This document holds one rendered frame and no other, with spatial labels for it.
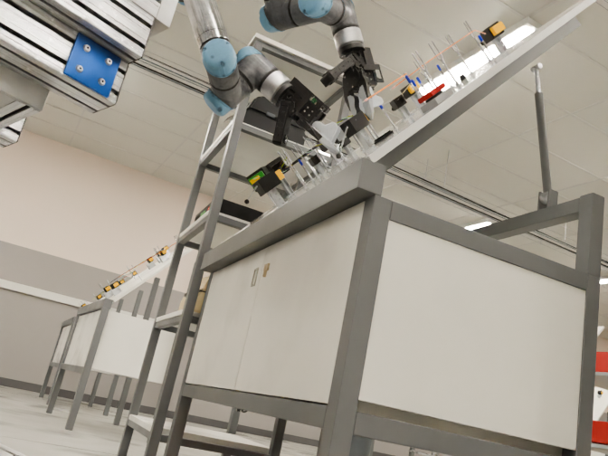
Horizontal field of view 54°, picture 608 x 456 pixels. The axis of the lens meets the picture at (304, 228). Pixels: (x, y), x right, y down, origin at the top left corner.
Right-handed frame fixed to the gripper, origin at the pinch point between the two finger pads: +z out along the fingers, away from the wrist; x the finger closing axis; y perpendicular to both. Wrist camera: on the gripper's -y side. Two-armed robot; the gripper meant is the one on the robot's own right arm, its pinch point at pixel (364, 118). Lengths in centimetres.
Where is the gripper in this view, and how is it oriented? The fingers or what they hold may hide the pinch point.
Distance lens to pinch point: 159.7
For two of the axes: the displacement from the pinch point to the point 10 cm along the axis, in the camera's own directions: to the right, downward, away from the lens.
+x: -4.9, 2.6, 8.3
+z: 2.4, 9.6, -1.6
